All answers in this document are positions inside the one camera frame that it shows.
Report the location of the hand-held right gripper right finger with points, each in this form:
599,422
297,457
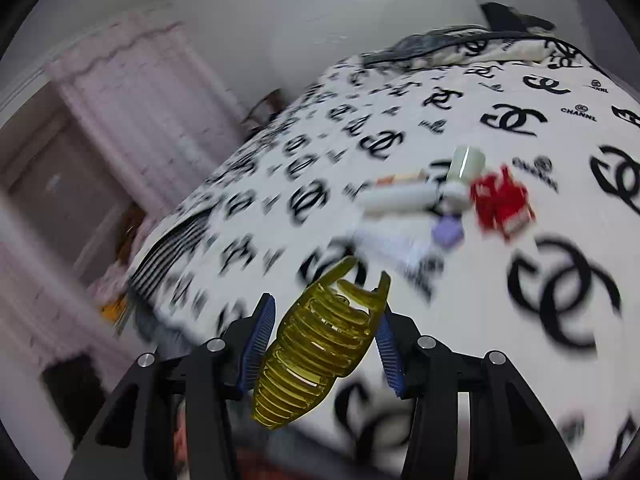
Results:
390,355

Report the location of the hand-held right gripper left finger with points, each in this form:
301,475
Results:
257,340

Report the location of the yellow hair claw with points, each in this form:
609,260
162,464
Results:
310,355

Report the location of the white black printed blanket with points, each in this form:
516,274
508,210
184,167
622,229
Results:
460,285

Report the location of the purple item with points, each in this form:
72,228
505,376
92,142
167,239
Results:
447,231

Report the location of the orange packet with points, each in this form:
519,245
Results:
115,307

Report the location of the white tube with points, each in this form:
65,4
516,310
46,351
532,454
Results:
395,199

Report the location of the orange white box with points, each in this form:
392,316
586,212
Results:
400,179

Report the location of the red knitted item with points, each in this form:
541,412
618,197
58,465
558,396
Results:
500,202

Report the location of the pale green jar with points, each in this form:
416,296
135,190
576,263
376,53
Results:
465,162

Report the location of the dark wooden chair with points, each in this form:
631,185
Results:
265,105

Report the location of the pink patterned curtain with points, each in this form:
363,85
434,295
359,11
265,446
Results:
150,100

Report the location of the grey blue cloth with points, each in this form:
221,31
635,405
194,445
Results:
415,50

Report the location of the printed pillow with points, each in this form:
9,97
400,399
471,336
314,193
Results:
525,52

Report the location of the white glossy headboard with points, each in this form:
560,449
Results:
375,20

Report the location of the dark clothes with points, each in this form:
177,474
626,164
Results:
510,15

